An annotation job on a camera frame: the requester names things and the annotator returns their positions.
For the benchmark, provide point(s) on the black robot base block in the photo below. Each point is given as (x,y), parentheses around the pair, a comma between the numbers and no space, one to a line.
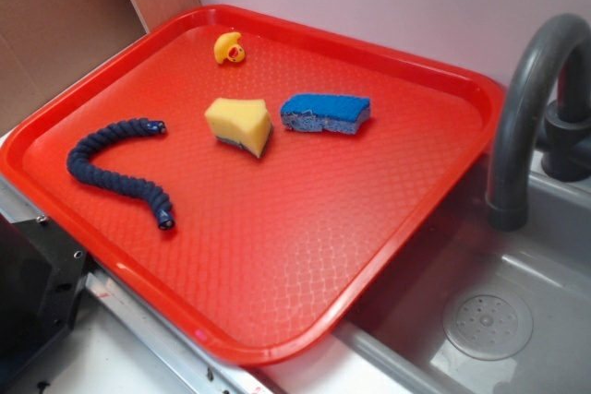
(32,283)

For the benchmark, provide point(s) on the blue sponge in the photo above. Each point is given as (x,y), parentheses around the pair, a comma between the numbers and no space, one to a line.
(315,113)

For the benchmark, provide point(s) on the yellow sponge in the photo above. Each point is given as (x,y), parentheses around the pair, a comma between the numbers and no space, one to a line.
(242,123)

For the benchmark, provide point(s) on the red plastic tray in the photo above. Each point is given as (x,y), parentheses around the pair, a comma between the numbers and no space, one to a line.
(266,254)

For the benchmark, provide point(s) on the yellow rubber duck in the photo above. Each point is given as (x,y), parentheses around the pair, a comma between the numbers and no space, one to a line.
(228,48)

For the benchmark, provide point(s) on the grey plastic sink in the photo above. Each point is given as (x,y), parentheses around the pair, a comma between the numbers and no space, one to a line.
(392,339)

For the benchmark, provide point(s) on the sink drain cover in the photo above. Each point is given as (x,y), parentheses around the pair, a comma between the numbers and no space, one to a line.
(487,322)

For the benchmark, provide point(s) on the grey curved faucet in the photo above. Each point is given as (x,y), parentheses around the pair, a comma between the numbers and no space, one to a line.
(547,108)

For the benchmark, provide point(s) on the brown cardboard panel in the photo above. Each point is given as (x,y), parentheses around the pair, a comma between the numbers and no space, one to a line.
(48,45)

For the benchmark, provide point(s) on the dark blue rope toy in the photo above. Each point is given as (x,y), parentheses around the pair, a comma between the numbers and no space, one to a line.
(80,166)

